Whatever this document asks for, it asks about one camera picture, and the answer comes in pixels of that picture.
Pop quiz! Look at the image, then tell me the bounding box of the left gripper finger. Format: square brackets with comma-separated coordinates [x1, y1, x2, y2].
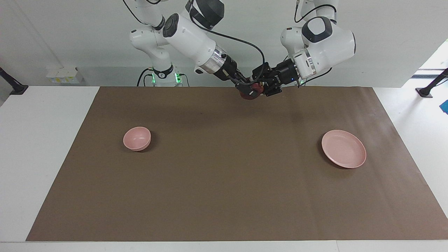
[264, 84, 282, 97]
[253, 62, 272, 84]

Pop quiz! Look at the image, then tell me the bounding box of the dark red apple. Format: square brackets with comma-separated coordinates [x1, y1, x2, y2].
[241, 83, 264, 101]

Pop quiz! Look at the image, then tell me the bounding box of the pink plate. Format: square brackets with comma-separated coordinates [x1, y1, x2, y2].
[321, 130, 367, 169]

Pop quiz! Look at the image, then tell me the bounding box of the pink bowl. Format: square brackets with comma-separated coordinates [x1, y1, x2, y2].
[123, 127, 152, 152]

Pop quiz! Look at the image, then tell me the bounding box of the brown table mat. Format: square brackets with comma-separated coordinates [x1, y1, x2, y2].
[26, 86, 448, 242]

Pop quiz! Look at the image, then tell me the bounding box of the black stand with foot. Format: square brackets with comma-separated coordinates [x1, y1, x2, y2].
[0, 66, 28, 96]
[415, 68, 448, 98]

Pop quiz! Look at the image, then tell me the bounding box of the white power strip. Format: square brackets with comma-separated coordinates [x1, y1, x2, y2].
[46, 67, 84, 84]

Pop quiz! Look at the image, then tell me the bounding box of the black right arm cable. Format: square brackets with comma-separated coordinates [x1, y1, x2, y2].
[187, 2, 265, 86]

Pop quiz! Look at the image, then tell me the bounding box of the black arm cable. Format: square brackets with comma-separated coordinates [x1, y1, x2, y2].
[187, 2, 265, 86]
[294, 0, 338, 23]

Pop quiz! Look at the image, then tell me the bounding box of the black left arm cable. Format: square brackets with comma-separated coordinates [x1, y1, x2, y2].
[294, 0, 338, 23]

